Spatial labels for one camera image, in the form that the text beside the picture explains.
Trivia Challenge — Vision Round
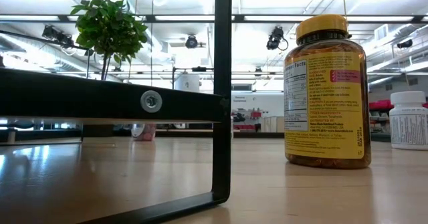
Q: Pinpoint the white-capped bottle with printed label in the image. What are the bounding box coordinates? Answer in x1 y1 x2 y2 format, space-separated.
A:
389 90 428 151

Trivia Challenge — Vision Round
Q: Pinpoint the green artificial plant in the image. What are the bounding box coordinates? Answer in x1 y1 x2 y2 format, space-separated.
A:
69 0 149 81

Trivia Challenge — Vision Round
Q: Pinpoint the white air vent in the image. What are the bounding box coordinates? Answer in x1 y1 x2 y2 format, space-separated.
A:
373 23 399 41

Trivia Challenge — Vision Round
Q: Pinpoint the amber bottle with yellow cap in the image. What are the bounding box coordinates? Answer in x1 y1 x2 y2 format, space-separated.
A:
283 13 372 170

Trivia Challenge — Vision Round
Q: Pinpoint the black metal shelf frame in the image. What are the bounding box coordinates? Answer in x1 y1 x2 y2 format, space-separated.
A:
0 0 233 224

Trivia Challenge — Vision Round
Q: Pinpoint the yellow hanging cord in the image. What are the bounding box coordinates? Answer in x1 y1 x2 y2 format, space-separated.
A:
340 0 349 31

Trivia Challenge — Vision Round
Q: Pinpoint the black ceiling spot lamp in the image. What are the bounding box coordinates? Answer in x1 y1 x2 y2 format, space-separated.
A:
41 25 75 49
185 34 199 49
396 38 414 49
265 25 289 51

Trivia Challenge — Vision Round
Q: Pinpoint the rack with red bins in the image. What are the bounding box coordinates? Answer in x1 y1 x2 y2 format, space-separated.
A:
369 98 428 143

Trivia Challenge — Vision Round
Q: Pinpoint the beige cabinet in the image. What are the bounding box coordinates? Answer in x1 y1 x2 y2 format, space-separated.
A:
260 116 285 133

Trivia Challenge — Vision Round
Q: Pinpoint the black metal stand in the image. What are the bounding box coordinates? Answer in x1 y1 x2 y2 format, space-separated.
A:
172 66 215 91

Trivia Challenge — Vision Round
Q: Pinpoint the white cylinder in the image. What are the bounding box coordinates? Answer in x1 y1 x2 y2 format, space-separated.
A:
175 73 201 93

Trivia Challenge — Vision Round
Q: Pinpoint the black aluminium table frame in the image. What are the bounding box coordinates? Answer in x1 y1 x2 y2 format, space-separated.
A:
0 125 392 143

